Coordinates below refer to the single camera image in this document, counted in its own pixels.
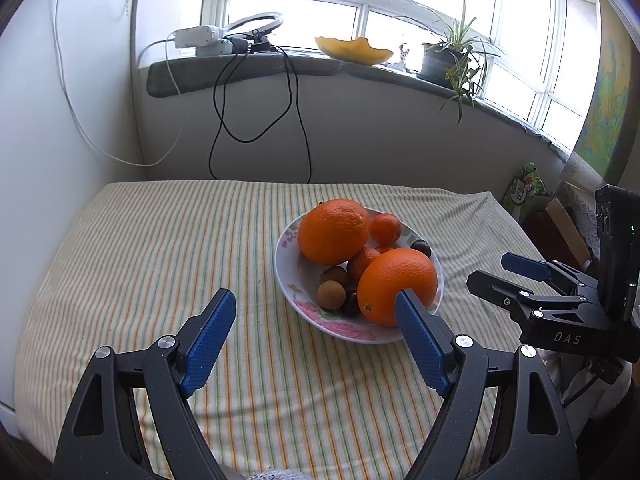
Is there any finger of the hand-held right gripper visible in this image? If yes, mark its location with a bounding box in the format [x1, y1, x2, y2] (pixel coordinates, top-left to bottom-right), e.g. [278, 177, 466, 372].
[501, 253, 598, 293]
[467, 270, 598, 330]

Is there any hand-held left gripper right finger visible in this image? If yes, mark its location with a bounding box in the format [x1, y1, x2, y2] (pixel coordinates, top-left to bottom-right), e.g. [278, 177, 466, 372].
[395, 288, 581, 480]

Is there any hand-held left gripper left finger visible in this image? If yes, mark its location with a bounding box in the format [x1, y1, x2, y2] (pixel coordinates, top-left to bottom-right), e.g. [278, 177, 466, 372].
[52, 289, 237, 480]

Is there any round orange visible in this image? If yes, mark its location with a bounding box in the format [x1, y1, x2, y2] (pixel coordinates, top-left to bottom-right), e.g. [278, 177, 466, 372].
[356, 248, 438, 327]

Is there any brown longan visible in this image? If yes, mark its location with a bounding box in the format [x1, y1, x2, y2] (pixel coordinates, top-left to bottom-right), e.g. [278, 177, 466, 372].
[316, 280, 346, 311]
[319, 265, 349, 286]

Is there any white floral bowl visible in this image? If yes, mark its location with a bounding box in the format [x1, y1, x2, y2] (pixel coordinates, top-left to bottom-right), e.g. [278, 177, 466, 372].
[274, 206, 445, 345]

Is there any mandarin with stem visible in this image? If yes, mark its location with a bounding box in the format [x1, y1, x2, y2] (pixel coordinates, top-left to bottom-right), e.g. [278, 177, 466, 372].
[369, 213, 403, 247]

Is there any large orange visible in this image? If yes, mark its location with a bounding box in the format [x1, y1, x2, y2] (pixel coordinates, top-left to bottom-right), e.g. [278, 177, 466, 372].
[298, 199, 372, 266]

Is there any cardboard box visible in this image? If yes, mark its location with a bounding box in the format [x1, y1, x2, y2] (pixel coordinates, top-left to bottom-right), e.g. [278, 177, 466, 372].
[522, 197, 593, 271]

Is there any green carton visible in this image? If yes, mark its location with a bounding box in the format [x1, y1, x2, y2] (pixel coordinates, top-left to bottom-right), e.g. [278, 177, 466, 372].
[501, 162, 551, 221]

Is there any grey lace cloth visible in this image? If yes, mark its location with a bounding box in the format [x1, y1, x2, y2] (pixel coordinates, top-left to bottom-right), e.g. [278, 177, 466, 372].
[555, 152, 608, 261]

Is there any striped table cloth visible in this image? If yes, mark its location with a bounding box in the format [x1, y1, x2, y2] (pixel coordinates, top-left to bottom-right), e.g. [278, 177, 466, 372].
[15, 180, 606, 480]

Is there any potted spider plant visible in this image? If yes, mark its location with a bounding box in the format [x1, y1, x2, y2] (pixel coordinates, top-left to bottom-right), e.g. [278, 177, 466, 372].
[400, 0, 506, 126]

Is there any white cabinet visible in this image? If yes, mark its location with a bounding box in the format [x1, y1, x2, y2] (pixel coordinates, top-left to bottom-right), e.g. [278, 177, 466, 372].
[0, 0, 146, 411]

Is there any grey window sill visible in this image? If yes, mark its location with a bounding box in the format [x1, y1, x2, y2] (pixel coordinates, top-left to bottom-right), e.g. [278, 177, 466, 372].
[146, 51, 571, 161]

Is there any black adapter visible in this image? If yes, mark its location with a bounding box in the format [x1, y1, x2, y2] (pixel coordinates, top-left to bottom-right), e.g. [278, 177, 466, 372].
[230, 37, 278, 54]

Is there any white electronic device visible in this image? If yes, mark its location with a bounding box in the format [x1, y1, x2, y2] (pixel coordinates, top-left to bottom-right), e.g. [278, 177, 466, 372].
[172, 25, 236, 57]

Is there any yellow green wall poster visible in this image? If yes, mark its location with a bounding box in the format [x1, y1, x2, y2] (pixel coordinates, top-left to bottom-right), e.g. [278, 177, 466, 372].
[572, 0, 633, 173]

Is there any white cable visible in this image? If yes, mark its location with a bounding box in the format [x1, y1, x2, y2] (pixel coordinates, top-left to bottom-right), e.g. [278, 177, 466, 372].
[52, 0, 186, 167]

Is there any black cable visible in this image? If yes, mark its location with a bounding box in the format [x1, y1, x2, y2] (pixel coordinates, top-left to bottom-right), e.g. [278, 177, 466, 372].
[208, 45, 313, 185]

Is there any white window frame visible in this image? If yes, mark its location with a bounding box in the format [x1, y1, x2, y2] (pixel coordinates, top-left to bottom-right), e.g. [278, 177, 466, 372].
[187, 0, 601, 151]

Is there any white ring light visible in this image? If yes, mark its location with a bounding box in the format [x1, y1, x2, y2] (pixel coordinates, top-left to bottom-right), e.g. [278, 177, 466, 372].
[225, 11, 285, 41]

